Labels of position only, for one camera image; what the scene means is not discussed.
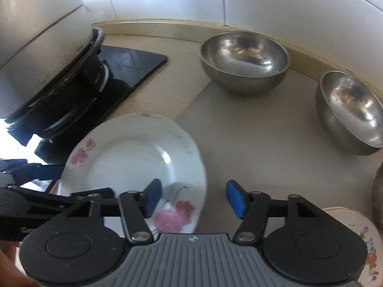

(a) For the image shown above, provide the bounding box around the white plate with pink flowers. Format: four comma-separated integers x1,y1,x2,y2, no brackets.
57,113,208,234

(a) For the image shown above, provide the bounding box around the floral plate with gold rim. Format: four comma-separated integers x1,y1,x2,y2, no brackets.
321,206,381,287

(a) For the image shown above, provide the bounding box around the large silver cooking pot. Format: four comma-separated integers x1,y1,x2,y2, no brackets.
0,0,106,121

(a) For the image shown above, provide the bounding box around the black glass stove top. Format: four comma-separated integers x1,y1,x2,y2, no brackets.
18,45,167,166

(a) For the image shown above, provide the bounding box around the stainless steel bowl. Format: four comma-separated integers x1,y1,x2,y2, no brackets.
199,31,290,96
315,71,383,156

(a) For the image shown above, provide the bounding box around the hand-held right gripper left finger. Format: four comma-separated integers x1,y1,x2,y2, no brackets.
57,179,163,244

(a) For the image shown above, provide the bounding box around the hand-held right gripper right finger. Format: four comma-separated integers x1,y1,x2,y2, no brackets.
226,179,327,244

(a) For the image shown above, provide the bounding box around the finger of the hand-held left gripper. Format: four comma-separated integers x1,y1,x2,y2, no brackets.
0,187,115,216
0,160,65,186

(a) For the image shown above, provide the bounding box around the black stove burner support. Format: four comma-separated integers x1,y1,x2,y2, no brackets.
5,44,112,140

